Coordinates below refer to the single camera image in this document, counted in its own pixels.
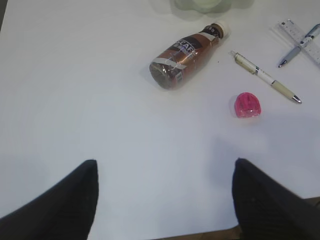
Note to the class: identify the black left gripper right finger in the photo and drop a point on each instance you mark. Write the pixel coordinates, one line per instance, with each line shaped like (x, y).
(266, 210)

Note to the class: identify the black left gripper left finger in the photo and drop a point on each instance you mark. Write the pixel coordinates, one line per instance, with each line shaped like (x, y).
(66, 211)

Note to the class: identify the beige grip ballpoint pen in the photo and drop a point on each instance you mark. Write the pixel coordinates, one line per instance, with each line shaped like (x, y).
(255, 70)

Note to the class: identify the blue grip pen on ruler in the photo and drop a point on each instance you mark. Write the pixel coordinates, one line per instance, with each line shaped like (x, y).
(297, 48)

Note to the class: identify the green wavy glass plate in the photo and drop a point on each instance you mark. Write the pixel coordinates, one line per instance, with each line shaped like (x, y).
(203, 6)

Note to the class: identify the brown coffee drink bottle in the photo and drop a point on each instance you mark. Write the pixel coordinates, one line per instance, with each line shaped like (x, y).
(174, 66)

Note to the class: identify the clear plastic ruler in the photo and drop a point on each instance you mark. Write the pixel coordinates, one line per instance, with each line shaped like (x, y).
(300, 37)

